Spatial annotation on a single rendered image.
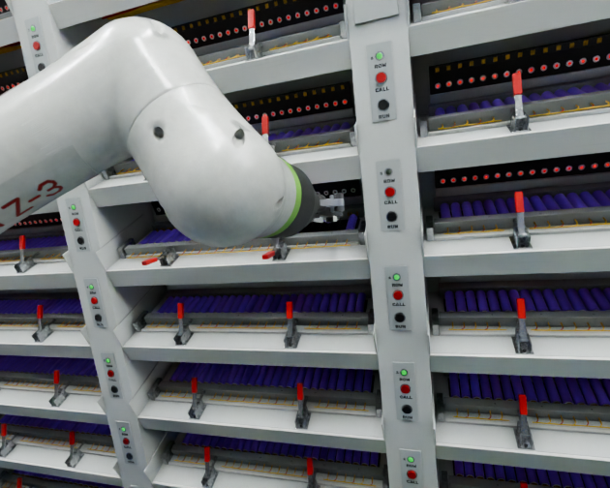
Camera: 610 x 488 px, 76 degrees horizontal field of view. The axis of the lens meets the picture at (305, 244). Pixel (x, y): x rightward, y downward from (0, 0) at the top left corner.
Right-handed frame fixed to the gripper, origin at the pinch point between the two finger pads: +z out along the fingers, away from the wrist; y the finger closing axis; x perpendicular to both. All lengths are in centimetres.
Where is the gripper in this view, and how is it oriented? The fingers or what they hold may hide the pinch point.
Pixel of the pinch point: (322, 212)
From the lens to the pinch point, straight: 68.0
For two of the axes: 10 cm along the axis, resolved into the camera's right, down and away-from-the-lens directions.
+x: 0.5, 10.0, -0.1
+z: 3.0, -0.1, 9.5
